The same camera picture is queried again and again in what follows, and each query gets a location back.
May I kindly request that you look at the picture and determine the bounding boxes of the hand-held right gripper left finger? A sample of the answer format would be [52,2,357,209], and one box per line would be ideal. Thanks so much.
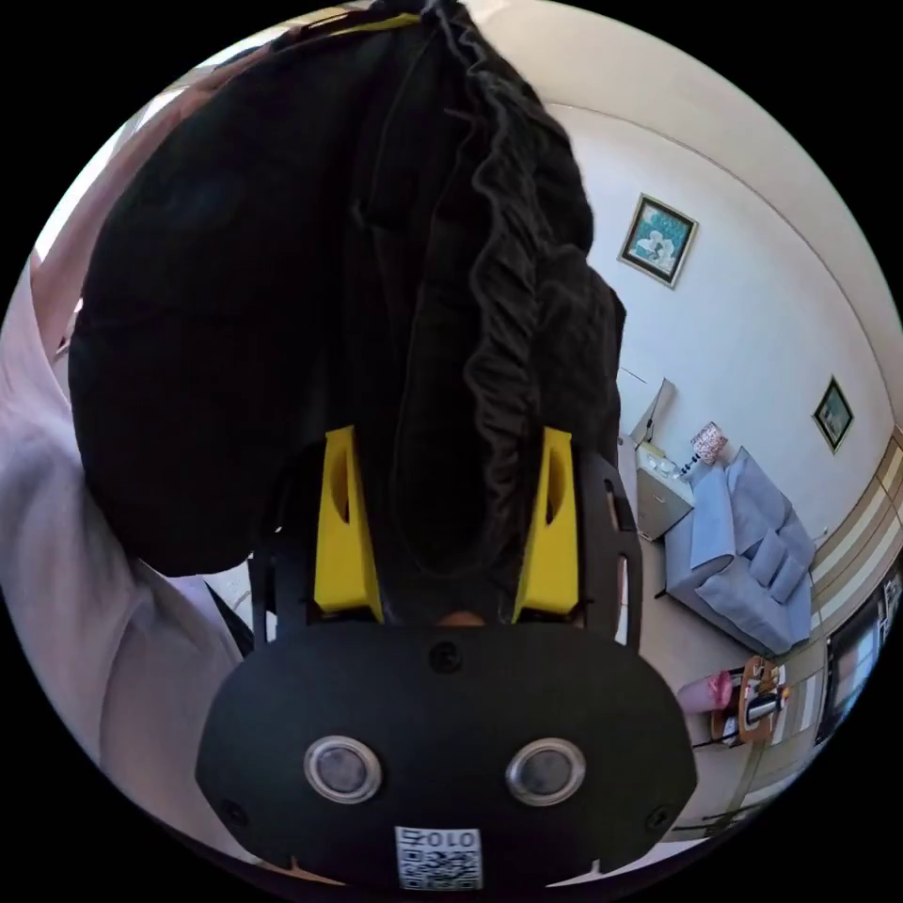
[314,425,385,625]

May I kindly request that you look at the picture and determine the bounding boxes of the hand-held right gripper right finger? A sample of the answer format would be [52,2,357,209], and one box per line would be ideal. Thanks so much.
[512,426,580,625]

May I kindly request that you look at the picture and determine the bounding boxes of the black cargo shorts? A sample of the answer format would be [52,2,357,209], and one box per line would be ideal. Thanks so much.
[68,0,627,626]

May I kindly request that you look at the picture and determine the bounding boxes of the grey bedside cabinet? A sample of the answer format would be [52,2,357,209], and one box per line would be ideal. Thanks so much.
[633,377,697,543]

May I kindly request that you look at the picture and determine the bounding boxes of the blue-grey sofa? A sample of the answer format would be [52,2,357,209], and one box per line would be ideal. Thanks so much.
[662,445,819,657]

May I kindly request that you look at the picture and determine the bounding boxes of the table lamp with patterned shade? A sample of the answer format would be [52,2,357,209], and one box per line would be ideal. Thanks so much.
[676,420,729,483]

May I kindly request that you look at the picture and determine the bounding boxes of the pink bag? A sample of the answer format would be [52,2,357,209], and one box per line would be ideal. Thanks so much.
[676,670,734,715]

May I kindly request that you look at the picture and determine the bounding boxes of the small round wooden table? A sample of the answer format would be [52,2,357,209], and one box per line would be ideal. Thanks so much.
[708,654,790,748]

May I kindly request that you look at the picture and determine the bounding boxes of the person's body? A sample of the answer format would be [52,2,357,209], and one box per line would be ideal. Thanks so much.
[0,67,260,851]

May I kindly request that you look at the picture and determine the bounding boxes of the dark television cabinet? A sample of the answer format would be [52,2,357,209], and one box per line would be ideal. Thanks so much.
[815,569,903,749]

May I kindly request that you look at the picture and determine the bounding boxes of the small framed wall picture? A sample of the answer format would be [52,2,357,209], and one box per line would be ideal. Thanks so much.
[811,375,856,454]

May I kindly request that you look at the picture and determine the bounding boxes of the large framed wall picture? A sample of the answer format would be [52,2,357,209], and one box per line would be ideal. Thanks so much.
[617,193,700,291]

